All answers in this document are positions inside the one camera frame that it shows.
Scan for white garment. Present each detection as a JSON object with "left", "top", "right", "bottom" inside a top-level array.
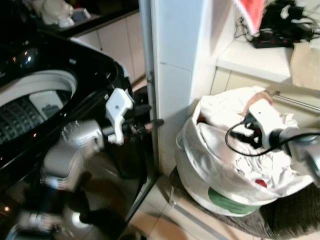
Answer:
[{"left": 177, "top": 86, "right": 317, "bottom": 208}]

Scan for black top-load washing machine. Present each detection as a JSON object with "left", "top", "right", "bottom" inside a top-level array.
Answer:
[{"left": 0, "top": 27, "right": 152, "bottom": 240}]

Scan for pink cloth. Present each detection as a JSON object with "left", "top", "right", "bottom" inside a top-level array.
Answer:
[{"left": 250, "top": 90, "right": 274, "bottom": 107}]

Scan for white shelf unit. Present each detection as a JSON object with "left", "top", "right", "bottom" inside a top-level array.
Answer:
[{"left": 139, "top": 0, "right": 320, "bottom": 177}]

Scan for white kitchen base cabinet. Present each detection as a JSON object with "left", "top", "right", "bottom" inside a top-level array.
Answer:
[{"left": 74, "top": 12, "right": 149, "bottom": 85}]

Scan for white laundry basket green label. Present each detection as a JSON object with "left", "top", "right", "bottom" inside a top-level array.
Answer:
[{"left": 175, "top": 131, "right": 312, "bottom": 217}]

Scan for brown paper bag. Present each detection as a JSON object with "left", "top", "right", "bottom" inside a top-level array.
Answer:
[{"left": 290, "top": 42, "right": 320, "bottom": 91}]

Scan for red cloth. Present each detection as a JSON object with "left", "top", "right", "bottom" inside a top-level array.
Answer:
[{"left": 235, "top": 0, "right": 267, "bottom": 34}]

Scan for white plush bundle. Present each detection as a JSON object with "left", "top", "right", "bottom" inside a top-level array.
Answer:
[{"left": 32, "top": 0, "right": 76, "bottom": 29}]

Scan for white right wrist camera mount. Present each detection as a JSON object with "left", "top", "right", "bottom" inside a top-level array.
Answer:
[{"left": 246, "top": 99, "right": 287, "bottom": 147}]

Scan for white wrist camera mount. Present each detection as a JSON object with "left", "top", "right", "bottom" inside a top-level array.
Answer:
[
  {"left": 105, "top": 88, "right": 135, "bottom": 146},
  {"left": 246, "top": 99, "right": 287, "bottom": 147}
]

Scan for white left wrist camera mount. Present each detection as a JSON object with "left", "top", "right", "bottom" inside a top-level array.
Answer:
[{"left": 105, "top": 88, "right": 135, "bottom": 146}]

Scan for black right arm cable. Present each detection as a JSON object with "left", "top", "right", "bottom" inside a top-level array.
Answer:
[{"left": 225, "top": 119, "right": 303, "bottom": 157}]

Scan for metal drawer handle bar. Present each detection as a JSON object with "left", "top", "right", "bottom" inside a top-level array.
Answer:
[{"left": 272, "top": 92, "right": 320, "bottom": 114}]

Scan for black power strip with cables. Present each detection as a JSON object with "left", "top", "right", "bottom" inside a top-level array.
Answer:
[{"left": 237, "top": 0, "right": 318, "bottom": 50}]

